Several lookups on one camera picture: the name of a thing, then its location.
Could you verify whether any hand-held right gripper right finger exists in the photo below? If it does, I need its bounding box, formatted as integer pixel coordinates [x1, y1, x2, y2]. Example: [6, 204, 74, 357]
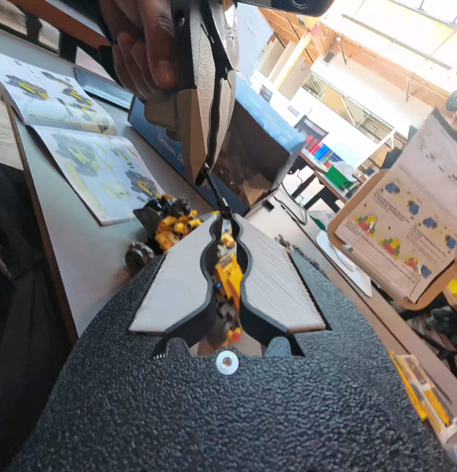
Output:
[230, 213, 327, 345]

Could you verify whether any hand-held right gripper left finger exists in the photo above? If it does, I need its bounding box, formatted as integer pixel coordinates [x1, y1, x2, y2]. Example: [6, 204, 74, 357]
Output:
[128, 213, 219, 345]

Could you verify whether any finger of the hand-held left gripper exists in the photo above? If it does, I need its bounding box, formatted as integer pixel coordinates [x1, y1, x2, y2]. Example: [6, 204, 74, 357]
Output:
[209, 69, 238, 167]
[144, 21, 218, 186]

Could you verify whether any black axle with grey elbow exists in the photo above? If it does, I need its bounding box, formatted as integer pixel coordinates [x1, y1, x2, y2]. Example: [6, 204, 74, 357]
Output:
[195, 164, 236, 222]

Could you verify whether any yellow black brick vehicle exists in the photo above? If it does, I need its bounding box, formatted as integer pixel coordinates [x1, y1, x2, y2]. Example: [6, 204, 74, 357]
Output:
[125, 193, 247, 341]

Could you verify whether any grey desk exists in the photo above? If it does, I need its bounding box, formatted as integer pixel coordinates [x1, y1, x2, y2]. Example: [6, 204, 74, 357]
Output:
[0, 29, 457, 472]

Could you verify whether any person's left hand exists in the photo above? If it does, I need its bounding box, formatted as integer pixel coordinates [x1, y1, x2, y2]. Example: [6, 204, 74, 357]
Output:
[99, 0, 179, 102]

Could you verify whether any blue cardboard box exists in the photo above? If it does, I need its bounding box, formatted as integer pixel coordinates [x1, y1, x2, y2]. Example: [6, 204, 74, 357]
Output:
[128, 75, 306, 218]

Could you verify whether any pile of small brick parts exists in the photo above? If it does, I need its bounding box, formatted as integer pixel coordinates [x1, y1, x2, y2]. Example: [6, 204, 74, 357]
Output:
[274, 234, 325, 273]

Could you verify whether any clear plastic bag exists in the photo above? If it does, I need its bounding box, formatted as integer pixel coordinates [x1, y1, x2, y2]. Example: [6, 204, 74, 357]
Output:
[214, 147, 277, 207]

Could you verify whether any dark box lid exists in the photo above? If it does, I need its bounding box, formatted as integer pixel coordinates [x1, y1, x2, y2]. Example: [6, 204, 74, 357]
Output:
[74, 66, 135, 111]

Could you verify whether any row of red blue bins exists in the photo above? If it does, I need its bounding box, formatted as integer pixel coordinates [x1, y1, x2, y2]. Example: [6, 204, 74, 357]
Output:
[310, 142, 341, 164]

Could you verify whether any building instruction booklet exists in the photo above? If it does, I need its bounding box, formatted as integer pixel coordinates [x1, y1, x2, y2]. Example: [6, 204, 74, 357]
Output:
[0, 50, 166, 226]

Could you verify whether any instruction sheet on wooden stand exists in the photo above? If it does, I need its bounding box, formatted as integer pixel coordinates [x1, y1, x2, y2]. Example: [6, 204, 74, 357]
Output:
[316, 109, 457, 310]

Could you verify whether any background table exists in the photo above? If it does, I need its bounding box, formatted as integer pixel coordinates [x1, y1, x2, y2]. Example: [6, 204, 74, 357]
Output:
[291, 147, 358, 212]

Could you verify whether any green bin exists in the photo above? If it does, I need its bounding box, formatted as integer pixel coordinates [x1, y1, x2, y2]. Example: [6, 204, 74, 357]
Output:
[326, 166, 356, 189]

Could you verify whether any printed instruction sheet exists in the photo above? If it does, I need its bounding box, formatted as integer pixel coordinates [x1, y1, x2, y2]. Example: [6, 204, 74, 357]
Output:
[335, 109, 457, 303]

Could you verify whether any black cable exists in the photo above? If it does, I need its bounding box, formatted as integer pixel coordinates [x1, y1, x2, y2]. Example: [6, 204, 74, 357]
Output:
[274, 184, 308, 225]

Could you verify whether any yellow brick frame assembly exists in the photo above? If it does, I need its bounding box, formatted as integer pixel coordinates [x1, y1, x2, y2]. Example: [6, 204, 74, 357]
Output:
[389, 350, 457, 443]

